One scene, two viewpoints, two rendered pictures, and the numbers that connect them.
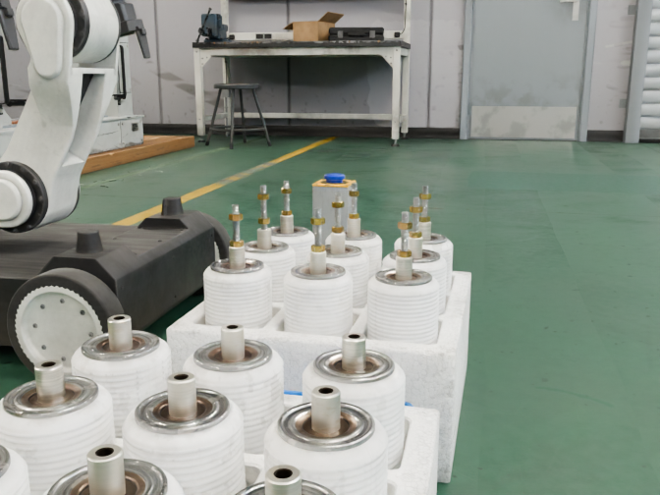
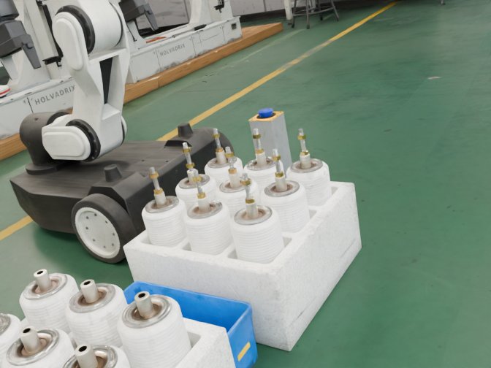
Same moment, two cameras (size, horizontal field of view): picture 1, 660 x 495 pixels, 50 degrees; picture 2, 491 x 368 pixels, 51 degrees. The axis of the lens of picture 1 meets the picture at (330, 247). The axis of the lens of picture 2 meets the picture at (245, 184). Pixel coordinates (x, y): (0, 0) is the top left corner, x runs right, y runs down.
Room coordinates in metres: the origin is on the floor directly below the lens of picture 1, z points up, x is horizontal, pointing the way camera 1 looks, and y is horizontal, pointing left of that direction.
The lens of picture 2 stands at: (0.08, -0.45, 0.70)
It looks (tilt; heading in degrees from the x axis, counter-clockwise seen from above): 23 degrees down; 23
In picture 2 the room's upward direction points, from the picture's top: 12 degrees counter-clockwise
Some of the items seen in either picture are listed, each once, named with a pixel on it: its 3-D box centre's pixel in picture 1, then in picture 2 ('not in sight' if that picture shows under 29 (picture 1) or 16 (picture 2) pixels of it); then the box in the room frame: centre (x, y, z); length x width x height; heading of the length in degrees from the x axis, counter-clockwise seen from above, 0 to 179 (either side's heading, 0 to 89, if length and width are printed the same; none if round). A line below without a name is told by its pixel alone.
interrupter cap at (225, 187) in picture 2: (337, 251); (235, 185); (1.05, -0.01, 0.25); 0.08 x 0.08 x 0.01
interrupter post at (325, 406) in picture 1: (325, 410); (86, 358); (0.50, 0.00, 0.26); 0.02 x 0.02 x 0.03
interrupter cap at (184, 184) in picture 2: (264, 247); (194, 182); (1.08, 0.10, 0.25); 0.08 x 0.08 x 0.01
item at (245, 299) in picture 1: (239, 327); (172, 240); (0.97, 0.13, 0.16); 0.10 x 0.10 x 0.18
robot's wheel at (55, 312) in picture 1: (67, 327); (103, 228); (1.13, 0.44, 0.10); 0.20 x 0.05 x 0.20; 78
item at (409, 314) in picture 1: (402, 342); (261, 255); (0.91, -0.10, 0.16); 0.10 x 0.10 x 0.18
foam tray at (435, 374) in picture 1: (337, 350); (249, 247); (1.05, -0.01, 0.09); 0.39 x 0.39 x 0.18; 76
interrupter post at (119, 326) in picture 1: (120, 333); (43, 280); (0.66, 0.21, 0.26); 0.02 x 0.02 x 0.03
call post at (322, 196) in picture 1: (334, 261); (275, 169); (1.35, -0.01, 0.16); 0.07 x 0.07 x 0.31; 76
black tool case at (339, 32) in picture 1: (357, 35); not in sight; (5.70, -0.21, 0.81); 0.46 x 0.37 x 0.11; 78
